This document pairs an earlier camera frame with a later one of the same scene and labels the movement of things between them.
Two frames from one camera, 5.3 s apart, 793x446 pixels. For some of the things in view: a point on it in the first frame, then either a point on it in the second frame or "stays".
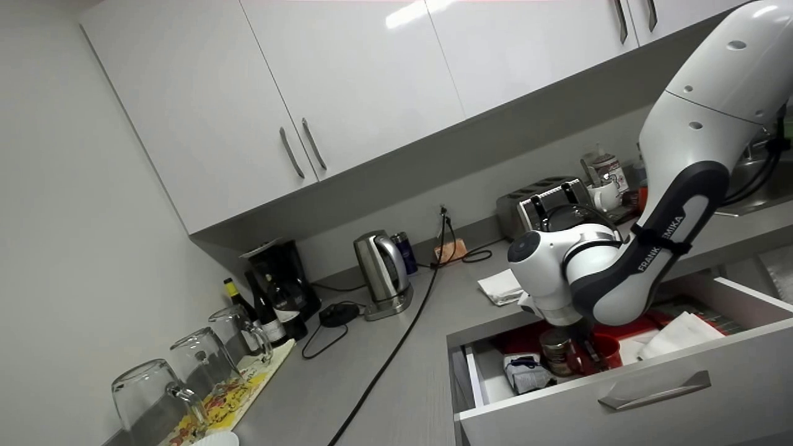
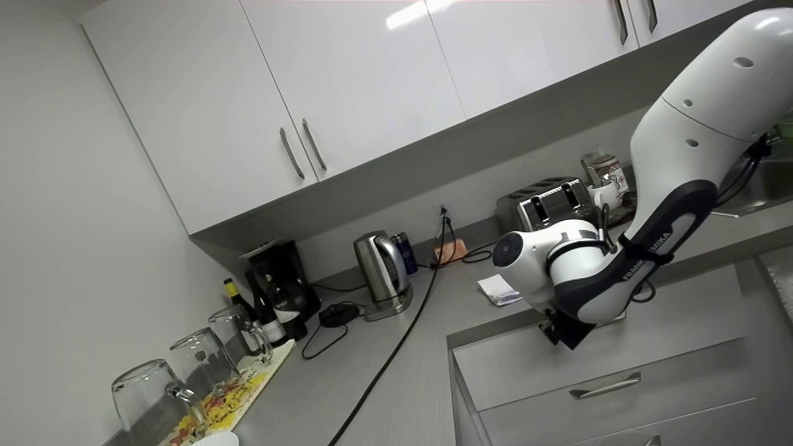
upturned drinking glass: (204, 362) stays
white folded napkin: (504, 288) stays
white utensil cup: (610, 194) stays
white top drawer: (734, 390) -> (522, 360)
